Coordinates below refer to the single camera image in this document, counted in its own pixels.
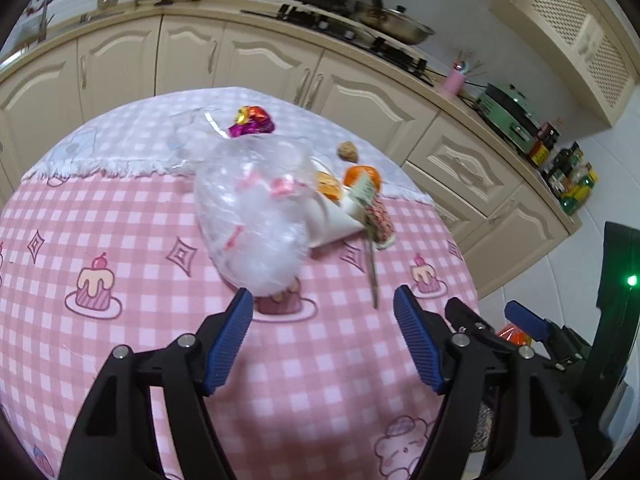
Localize purple foil candy wrapper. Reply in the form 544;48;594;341
227;105;277;138

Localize thin wooden stick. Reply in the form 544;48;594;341
367;240;379;309

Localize beige kitchen countertop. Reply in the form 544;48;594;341
0;0;586;233

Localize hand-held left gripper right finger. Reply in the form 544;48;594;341
393;284;587;480

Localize steel sink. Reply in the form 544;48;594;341
0;5;126;66

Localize orange foil wrapper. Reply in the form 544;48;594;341
497;325;533;348

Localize orange peel piece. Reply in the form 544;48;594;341
315;171;343;201

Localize soy sauce bottle red label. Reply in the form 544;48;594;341
530;122;561;166

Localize cream base cabinets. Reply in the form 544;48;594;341
0;7;583;311

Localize black gas stove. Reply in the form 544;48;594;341
240;2;433;86

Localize dark glass bottle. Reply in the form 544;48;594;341
542;142;583;186

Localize tangerine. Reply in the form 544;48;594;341
342;164;382;193

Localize green electric cooker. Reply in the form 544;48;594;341
474;82;543;153

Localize large cream drawer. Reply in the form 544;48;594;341
406;114;525;217

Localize pink checked tablecloth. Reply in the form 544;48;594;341
0;87;481;480

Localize cream lattice-door wall cabinet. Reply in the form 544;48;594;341
490;0;640;126

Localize medium cream drawer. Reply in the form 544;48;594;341
412;162;488;248

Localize clear plastic bag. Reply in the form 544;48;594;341
192;135;331;298

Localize steel frying pan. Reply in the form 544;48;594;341
352;2;436;46

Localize pink utensil holder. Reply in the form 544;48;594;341
446;47;486;97

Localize group of condiment bottles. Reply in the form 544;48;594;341
560;165;598;216

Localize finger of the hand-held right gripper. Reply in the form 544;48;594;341
504;300;589;372
445;297;521;357

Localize green paper label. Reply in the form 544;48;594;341
350;177;376;206

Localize pink checked small packet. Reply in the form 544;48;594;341
367;197;397;251

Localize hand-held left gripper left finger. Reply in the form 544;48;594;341
59;287;255;480

